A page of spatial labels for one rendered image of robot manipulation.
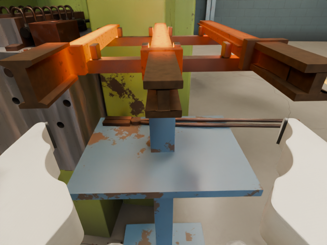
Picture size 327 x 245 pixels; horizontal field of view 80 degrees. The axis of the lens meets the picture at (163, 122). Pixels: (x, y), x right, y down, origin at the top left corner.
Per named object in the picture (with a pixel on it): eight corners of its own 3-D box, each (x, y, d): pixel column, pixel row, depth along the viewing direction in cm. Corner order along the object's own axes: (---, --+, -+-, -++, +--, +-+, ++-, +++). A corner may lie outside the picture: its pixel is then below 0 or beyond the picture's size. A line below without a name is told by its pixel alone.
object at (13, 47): (13, 48, 58) (11, 43, 58) (24, 47, 59) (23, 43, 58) (6, 51, 54) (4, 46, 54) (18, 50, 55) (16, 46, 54)
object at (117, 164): (261, 196, 40) (263, 189, 39) (64, 200, 40) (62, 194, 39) (221, 120, 66) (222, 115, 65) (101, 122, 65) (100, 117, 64)
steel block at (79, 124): (92, 172, 76) (58, 52, 52) (2, 165, 80) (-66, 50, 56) (130, 106, 123) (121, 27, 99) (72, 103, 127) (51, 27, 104)
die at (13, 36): (24, 47, 59) (12, 15, 54) (-35, 46, 61) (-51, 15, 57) (87, 29, 94) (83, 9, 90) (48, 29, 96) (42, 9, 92)
